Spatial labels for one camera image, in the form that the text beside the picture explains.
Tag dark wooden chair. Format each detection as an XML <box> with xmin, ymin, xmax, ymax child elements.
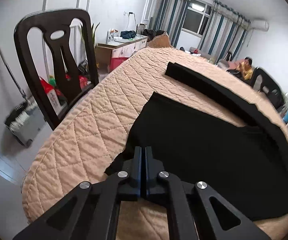
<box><xmin>14</xmin><ymin>8</ymin><xmax>99</xmax><ymax>129</ymax></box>
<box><xmin>248</xmin><ymin>67</ymin><xmax>285</xmax><ymax>109</ymax></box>

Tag striped curtain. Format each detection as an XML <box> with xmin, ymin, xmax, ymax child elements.
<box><xmin>152</xmin><ymin>0</ymin><xmax>191</xmax><ymax>47</ymax></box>
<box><xmin>198</xmin><ymin>0</ymin><xmax>251</xmax><ymax>62</ymax></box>

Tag green potted plant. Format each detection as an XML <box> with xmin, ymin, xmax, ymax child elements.
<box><xmin>78</xmin><ymin>22</ymin><xmax>100</xmax><ymax>47</ymax></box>

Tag grey sofa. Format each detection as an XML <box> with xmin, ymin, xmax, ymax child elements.
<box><xmin>188</xmin><ymin>47</ymin><xmax>236</xmax><ymax>70</ymax></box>

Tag window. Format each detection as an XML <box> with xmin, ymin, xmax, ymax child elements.
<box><xmin>183</xmin><ymin>0</ymin><xmax>211</xmax><ymax>36</ymax></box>

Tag striped curtain right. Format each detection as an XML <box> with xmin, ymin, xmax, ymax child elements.
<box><xmin>198</xmin><ymin>0</ymin><xmax>251</xmax><ymax>62</ymax></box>

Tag white low cabinet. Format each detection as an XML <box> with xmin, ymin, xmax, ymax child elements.
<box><xmin>95</xmin><ymin>35</ymin><xmax>148</xmax><ymax>72</ymax></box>

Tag dark wooden chair far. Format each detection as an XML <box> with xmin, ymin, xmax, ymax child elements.
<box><xmin>248</xmin><ymin>67</ymin><xmax>285</xmax><ymax>109</ymax></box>

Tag dark wooden chair left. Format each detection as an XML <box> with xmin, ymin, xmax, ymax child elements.
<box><xmin>14</xmin><ymin>8</ymin><xmax>99</xmax><ymax>129</ymax></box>

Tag seated person yellow shirt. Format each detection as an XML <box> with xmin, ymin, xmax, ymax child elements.
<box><xmin>227</xmin><ymin>57</ymin><xmax>253</xmax><ymax>81</ymax></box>

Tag dark blue bag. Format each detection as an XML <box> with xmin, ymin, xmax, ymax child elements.
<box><xmin>120</xmin><ymin>30</ymin><xmax>136</xmax><ymax>40</ymax></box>

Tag striped curtain left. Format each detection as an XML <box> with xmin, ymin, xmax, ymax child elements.
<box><xmin>152</xmin><ymin>0</ymin><xmax>191</xmax><ymax>47</ymax></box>

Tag black pants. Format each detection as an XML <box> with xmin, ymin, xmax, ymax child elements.
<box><xmin>105</xmin><ymin>63</ymin><xmax>288</xmax><ymax>221</ymax></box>

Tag peach quilted table cover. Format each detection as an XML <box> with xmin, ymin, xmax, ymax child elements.
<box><xmin>22</xmin><ymin>47</ymin><xmax>288</xmax><ymax>239</ymax></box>

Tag white air conditioner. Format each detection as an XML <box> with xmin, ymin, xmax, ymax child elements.
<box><xmin>249</xmin><ymin>20</ymin><xmax>269</xmax><ymax>32</ymax></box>

